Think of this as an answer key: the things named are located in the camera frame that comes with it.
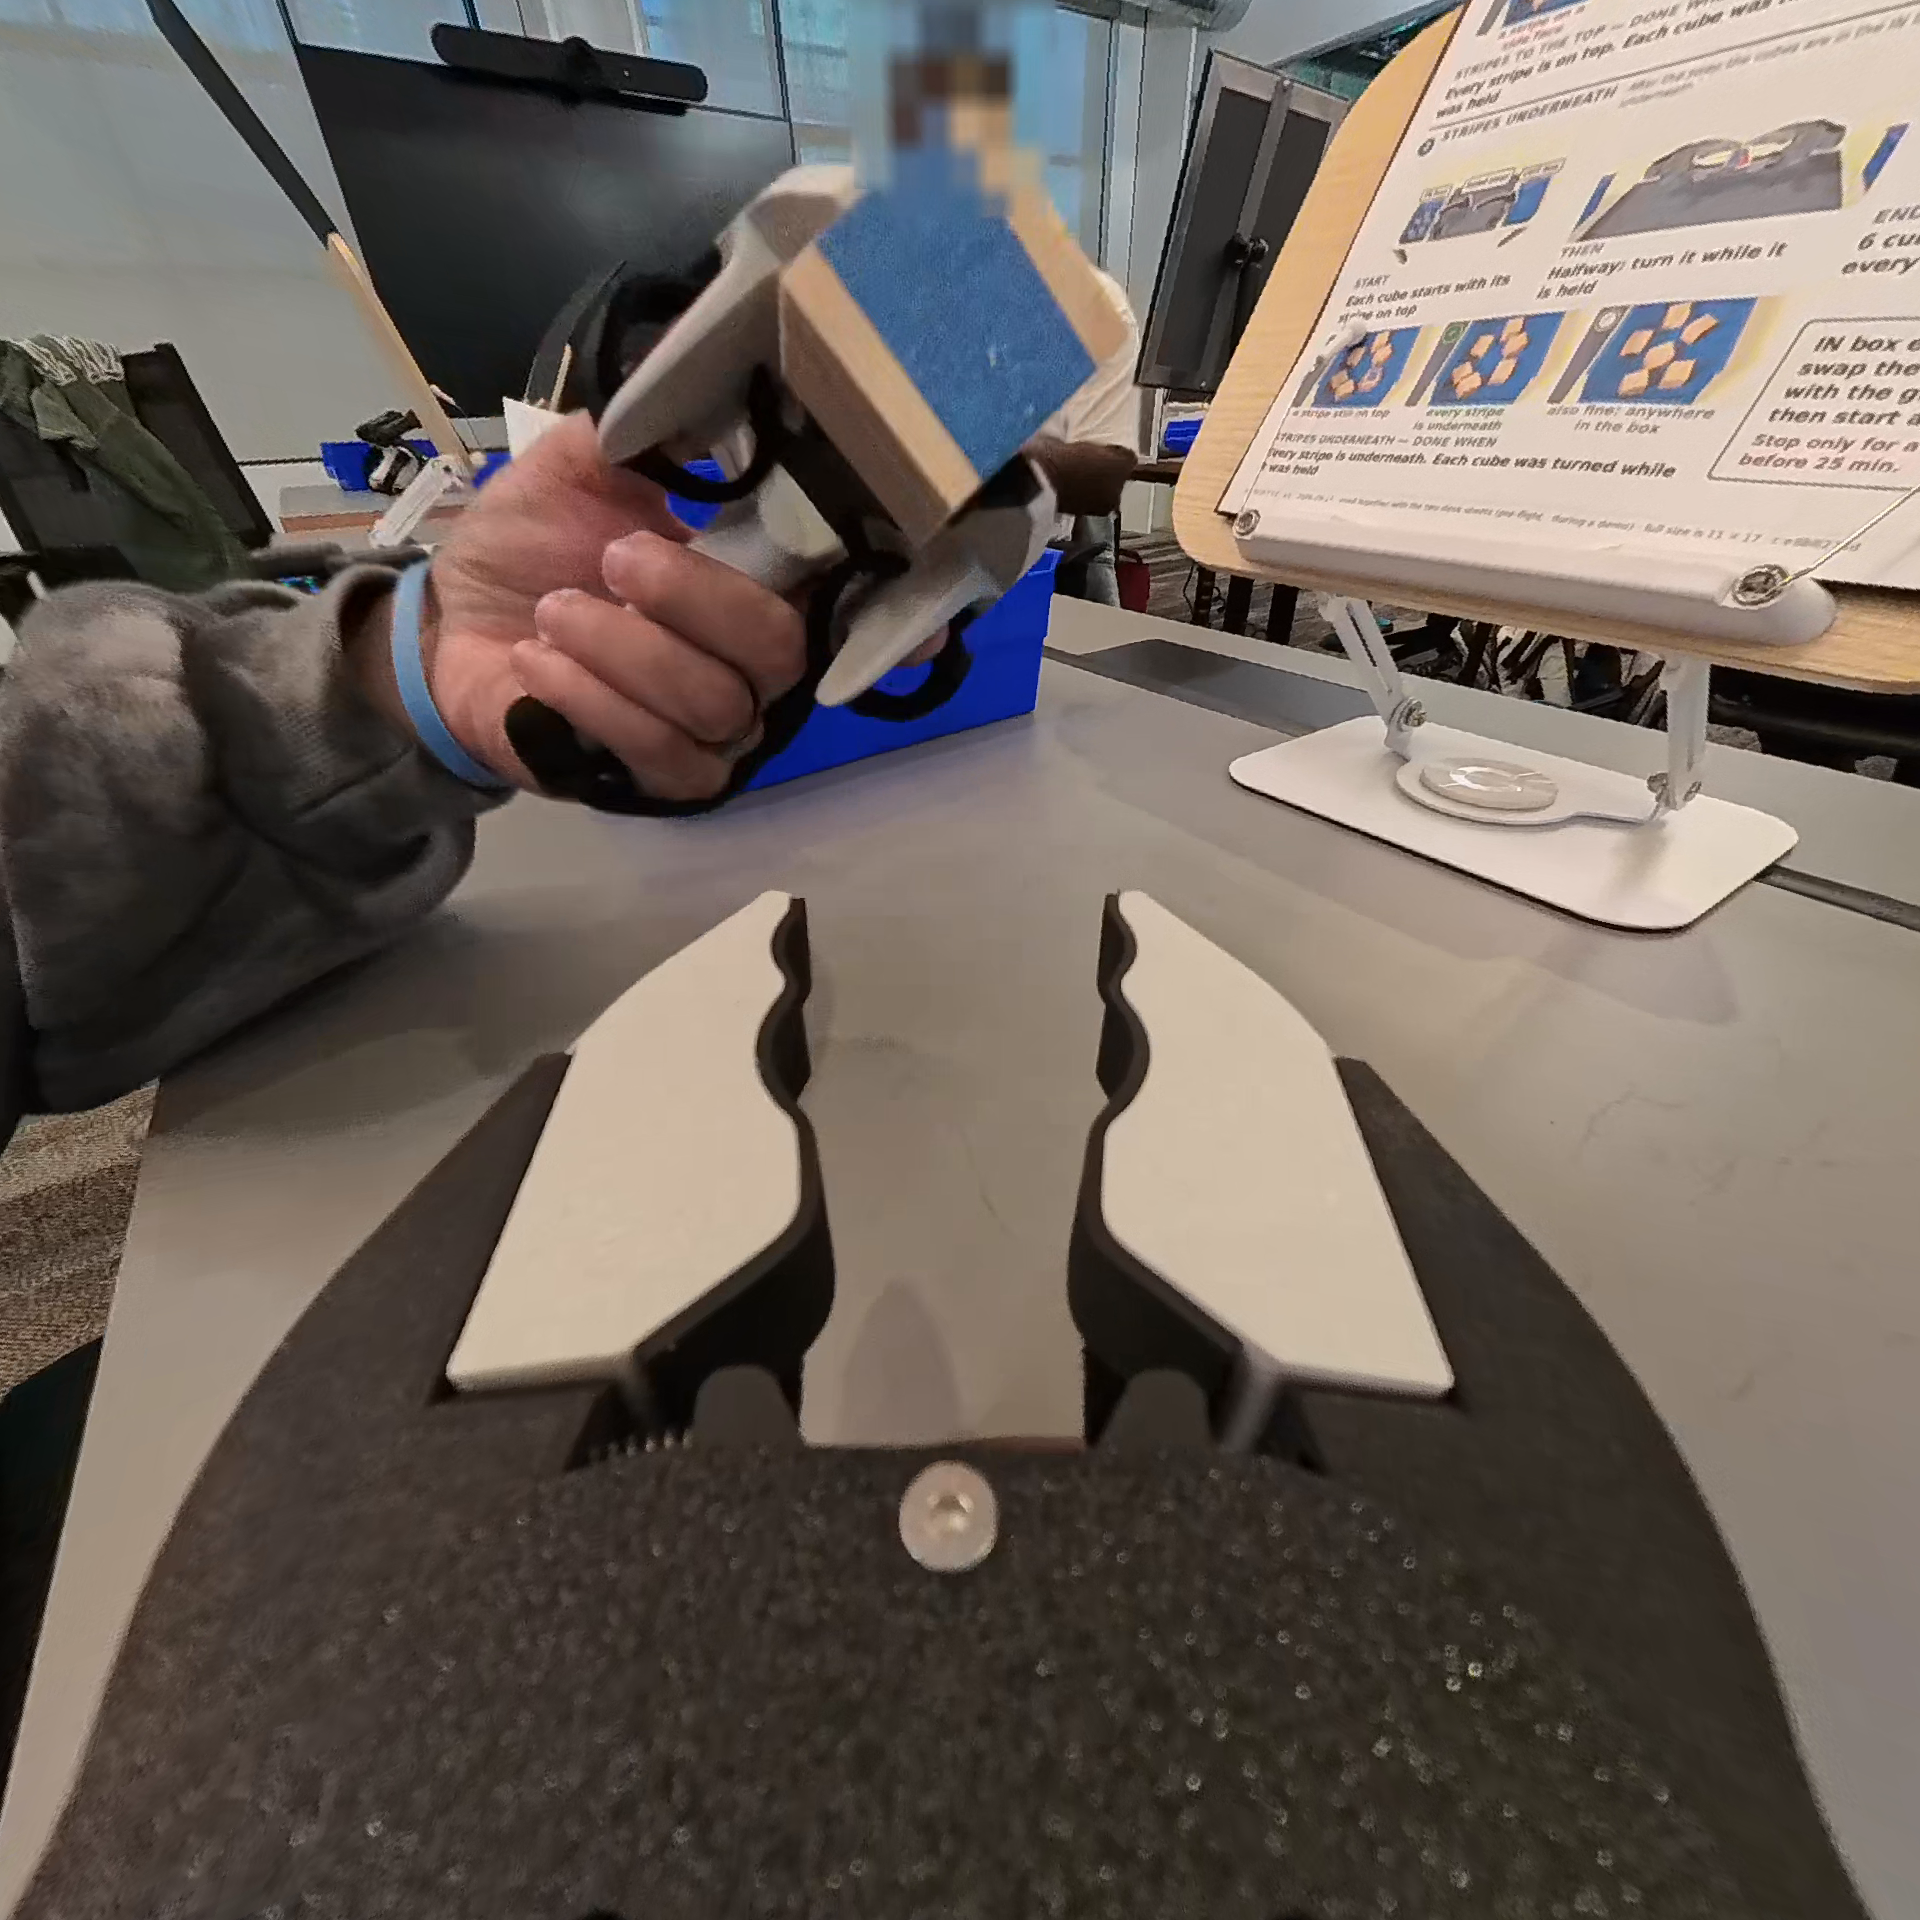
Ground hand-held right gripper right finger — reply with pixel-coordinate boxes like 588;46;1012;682
1067;886;1460;1454

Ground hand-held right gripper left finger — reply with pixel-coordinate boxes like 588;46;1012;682
443;886;837;1443

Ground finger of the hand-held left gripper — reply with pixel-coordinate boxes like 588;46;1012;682
596;165;859;471
817;469;1057;711

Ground blue plastic bin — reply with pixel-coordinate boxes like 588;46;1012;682
668;450;1059;792

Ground wooden cube with blue stripe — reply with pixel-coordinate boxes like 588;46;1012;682
779;187;1134;542

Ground person's left forearm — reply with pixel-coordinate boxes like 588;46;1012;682
0;561;518;1119

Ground person's left hand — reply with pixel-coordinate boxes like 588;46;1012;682
423;410;817;803

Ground large black screen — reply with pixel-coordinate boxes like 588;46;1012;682
294;41;798;429

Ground black webcam bar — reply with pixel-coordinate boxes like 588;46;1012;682
429;21;711;107

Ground wooden pole with black end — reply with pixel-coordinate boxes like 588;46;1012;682
141;0;470;471

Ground wood and white document stand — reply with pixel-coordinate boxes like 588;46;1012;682
1173;0;1920;933

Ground blue wristband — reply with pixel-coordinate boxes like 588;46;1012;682
387;555;514;798

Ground black computer monitor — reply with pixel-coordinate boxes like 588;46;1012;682
1137;48;1353;403

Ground black office chair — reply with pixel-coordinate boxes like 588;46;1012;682
0;342;275;593

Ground green jacket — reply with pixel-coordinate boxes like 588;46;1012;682
0;336;182;542

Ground person's legs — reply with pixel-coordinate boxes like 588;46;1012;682
0;1334;107;1758

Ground printed instruction sheet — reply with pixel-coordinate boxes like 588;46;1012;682
1217;0;1920;563

